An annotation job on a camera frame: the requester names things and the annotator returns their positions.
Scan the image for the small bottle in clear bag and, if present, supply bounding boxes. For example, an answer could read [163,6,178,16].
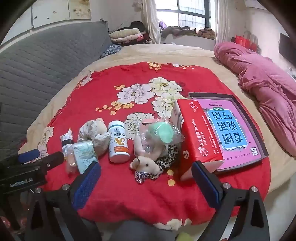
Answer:
[60,128,79,175]

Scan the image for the black clothing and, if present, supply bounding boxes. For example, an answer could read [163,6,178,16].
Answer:
[116,21,146,32]

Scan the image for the rhinestone bow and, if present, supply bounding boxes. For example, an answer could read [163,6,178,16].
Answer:
[134,171,147,184]

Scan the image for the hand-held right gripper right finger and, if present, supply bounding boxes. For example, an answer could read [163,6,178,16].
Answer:
[191,161,271,241]

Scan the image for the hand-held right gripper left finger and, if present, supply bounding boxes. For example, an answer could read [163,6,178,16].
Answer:
[24,161,102,241]

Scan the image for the grey quilted headboard cover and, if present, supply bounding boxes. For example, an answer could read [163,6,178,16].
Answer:
[0,20,111,160]

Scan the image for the clear bag with green ball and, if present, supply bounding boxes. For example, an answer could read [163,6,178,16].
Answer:
[134,117,185,160]

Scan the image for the window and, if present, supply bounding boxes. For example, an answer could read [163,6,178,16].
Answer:
[156,0,212,29]

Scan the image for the leopard print scrunchie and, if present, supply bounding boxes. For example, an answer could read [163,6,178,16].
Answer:
[150,144,179,179]

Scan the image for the white pill bottle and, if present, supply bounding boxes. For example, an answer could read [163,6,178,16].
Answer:
[108,120,130,163]

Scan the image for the red floral blanket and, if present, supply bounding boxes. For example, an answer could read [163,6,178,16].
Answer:
[35,61,271,230]

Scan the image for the cream plush toy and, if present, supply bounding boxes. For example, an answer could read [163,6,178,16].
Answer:
[129,156,163,180]

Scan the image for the pile of folded blankets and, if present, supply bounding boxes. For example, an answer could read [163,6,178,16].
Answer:
[109,28,151,45]

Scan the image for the beige bed sheet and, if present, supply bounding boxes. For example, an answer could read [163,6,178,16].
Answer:
[20,43,296,200]

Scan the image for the black wall television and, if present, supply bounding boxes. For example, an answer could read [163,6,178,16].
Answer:
[279,32,296,67]

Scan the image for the dark grey shallow box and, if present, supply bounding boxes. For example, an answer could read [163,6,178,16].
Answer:
[187,92,269,173]

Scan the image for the red carton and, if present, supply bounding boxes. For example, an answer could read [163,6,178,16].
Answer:
[171,98,224,181]

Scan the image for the white curtain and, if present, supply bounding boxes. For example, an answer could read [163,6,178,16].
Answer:
[141,0,162,44]
[215,0,234,44]

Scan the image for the dark grey cloth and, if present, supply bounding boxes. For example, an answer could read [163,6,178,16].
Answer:
[81,219,181,241]

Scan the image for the pink quilt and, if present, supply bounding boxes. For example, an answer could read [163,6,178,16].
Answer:
[213,42,296,160]

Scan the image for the floral wall painting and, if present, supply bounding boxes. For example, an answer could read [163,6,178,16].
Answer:
[1,0,92,45]

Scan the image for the red gift bag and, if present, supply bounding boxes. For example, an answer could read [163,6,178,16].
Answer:
[235,35,247,47]
[247,35,259,52]

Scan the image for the white floral cloth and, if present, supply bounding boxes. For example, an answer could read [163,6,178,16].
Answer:
[77,118,111,158]

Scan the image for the pink picture book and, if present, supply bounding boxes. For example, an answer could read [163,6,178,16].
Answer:
[193,98,263,171]

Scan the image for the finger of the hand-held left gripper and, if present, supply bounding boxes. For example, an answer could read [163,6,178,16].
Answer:
[17,149,41,164]
[35,151,65,173]

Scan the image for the blue patterned pillow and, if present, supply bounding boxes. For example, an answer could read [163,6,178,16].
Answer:
[100,44,122,59]

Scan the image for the tissue packet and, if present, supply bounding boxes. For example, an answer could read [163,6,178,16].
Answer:
[72,141,99,175]

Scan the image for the clothes on windowsill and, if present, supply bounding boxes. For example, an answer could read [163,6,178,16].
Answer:
[158,20,215,39]

